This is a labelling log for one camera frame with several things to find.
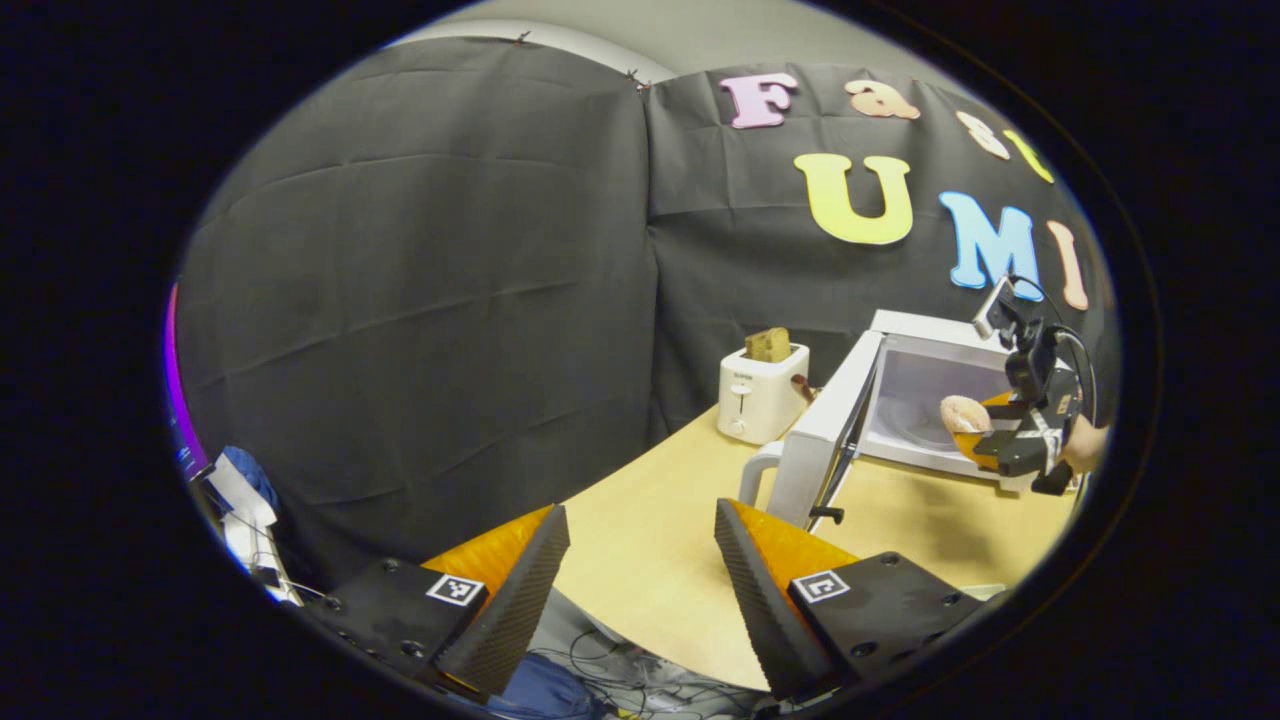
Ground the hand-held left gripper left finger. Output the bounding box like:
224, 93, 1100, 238
300, 503, 571, 699

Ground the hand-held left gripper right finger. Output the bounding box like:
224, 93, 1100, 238
714, 498, 1006, 701

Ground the pale bread roll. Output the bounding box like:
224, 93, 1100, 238
939, 395, 994, 437

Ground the white microwave oven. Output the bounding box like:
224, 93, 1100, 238
738, 309, 1086, 531

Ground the blue cloth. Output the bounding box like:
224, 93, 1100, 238
220, 445, 282, 511
490, 655, 606, 720

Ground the white toaster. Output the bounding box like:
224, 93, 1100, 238
717, 343, 812, 446

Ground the white object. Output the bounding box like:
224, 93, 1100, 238
203, 455, 303, 607

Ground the black backdrop cloth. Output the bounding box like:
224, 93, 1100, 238
175, 38, 1116, 591

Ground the tangle of black cables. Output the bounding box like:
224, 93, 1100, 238
530, 590, 771, 720

